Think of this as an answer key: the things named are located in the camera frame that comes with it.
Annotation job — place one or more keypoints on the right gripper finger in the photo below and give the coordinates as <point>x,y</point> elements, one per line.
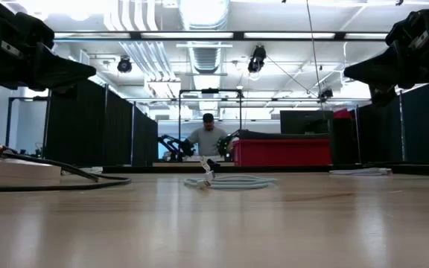
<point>384,93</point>
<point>378,69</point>

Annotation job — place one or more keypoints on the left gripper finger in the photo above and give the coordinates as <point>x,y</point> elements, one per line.
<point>58,72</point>

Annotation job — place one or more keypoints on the black charging tower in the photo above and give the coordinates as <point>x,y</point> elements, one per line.
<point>345,141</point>

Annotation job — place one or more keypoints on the white power strip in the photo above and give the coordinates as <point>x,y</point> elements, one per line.
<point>21,173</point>

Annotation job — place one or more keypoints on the black background robot arm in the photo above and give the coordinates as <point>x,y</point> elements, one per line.
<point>177,145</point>
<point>223,145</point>

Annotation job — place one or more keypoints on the red stacked crates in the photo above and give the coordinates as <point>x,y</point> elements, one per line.
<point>343,113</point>

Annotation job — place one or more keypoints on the black partition panel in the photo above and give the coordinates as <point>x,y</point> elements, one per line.
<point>76,126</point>
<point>426,126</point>

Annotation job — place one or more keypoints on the black monitor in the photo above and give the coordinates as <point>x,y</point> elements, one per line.
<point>296,121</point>

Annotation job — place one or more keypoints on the white ceiling pipes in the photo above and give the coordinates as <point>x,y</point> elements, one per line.
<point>151,56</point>

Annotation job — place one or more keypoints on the red storage bin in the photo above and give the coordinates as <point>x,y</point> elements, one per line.
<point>281,152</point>

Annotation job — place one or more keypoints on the black overhead crossbeam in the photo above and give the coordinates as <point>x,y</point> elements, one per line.
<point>238,35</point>

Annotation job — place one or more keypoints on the person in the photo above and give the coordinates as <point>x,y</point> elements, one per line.
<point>207,139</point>

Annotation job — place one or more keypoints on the black aluminium table frame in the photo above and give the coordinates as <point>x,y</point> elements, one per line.
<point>292,168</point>

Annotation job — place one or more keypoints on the silver ventilation duct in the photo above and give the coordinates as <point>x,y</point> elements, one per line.
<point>207,56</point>

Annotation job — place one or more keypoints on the small black clip mount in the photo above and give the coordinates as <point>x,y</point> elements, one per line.
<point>214,165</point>

